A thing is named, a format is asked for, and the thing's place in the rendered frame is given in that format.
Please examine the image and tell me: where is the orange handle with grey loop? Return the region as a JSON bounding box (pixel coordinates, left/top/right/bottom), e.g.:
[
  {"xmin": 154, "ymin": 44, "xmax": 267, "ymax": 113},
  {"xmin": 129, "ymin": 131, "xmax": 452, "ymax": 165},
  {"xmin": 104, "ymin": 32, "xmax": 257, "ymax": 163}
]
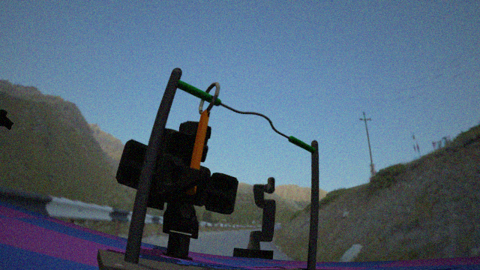
[{"xmin": 186, "ymin": 82, "xmax": 221, "ymax": 195}]

